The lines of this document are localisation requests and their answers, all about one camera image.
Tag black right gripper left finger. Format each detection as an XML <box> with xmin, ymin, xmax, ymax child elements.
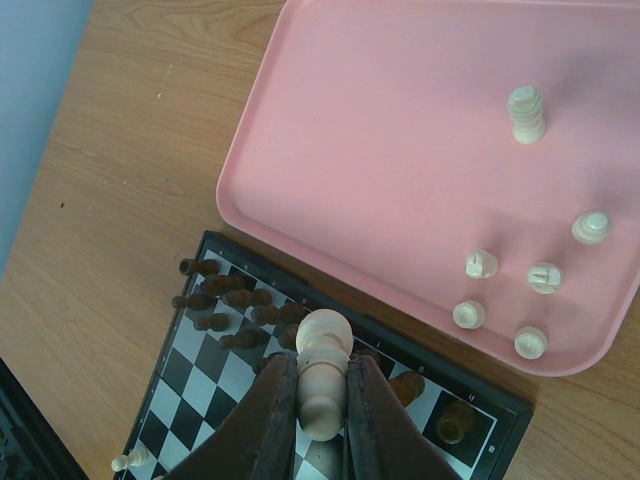
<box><xmin>165</xmin><ymin>354</ymin><xmax>297</xmax><ymax>480</ymax></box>

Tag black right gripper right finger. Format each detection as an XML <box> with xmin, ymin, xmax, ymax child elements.
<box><xmin>343</xmin><ymin>356</ymin><xmax>459</xmax><ymax>480</ymax></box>

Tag white queen piece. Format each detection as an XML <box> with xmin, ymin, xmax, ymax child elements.
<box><xmin>296</xmin><ymin>309</ymin><xmax>354</xmax><ymax>442</ymax></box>

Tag white pawn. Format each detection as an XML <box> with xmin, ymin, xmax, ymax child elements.
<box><xmin>111</xmin><ymin>445</ymin><xmax>149</xmax><ymax>472</ymax></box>

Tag black white chess board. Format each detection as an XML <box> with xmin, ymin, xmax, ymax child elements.
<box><xmin>119</xmin><ymin>231</ymin><xmax>534</xmax><ymax>479</ymax></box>

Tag dark brown knight piece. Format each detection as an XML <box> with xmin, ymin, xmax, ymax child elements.
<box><xmin>201</xmin><ymin>274</ymin><xmax>246</xmax><ymax>296</ymax></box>

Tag white bishop in tray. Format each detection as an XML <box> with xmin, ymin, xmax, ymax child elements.
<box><xmin>571</xmin><ymin>211</ymin><xmax>612</xmax><ymax>246</ymax></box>
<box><xmin>514</xmin><ymin>326</ymin><xmax>548</xmax><ymax>360</ymax></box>

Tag dark brown rook piece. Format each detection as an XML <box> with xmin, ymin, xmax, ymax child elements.
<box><xmin>179</xmin><ymin>258</ymin><xmax>220</xmax><ymax>276</ymax></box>

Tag pink plastic tray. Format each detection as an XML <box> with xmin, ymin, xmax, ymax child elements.
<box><xmin>216</xmin><ymin>1</ymin><xmax>639</xmax><ymax>377</ymax></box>

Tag white tall piece in tray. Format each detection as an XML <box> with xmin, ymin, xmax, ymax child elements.
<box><xmin>507</xmin><ymin>86</ymin><xmax>546</xmax><ymax>145</ymax></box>

